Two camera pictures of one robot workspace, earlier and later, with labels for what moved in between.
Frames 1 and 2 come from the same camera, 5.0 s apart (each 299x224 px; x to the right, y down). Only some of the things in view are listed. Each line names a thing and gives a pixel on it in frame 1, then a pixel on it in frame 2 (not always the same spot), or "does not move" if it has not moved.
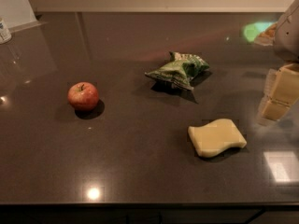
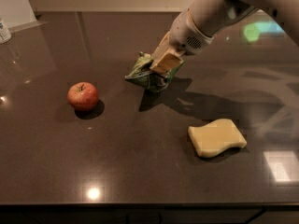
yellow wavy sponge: [213, 136] does not move
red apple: [83, 96] does not move
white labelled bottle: [5, 35] does not move
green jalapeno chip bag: [180, 70] → [142, 74]
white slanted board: [16, 8] does not move
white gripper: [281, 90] → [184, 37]
